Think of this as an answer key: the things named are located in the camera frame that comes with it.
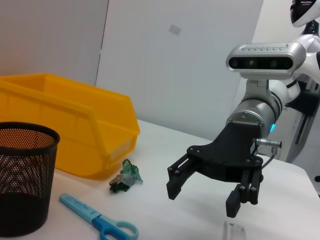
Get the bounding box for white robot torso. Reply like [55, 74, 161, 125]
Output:
[284, 24, 320, 198]

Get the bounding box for blue scissors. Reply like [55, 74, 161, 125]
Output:
[59, 193, 140, 240]

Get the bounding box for yellow plastic bin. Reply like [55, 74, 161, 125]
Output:
[0, 72, 141, 181]

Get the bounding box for green plastic wrapper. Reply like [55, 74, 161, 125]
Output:
[108, 158, 145, 195]

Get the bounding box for white black robot head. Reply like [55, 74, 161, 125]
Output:
[289, 0, 320, 28]

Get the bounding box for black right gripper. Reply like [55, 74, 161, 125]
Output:
[166, 122, 264, 218]

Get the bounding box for clear plastic ruler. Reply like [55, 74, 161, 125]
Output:
[222, 220, 248, 240]

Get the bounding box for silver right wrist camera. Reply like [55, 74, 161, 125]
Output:
[226, 42, 308, 100]

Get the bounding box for black mesh pen holder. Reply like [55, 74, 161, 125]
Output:
[0, 121, 61, 238]

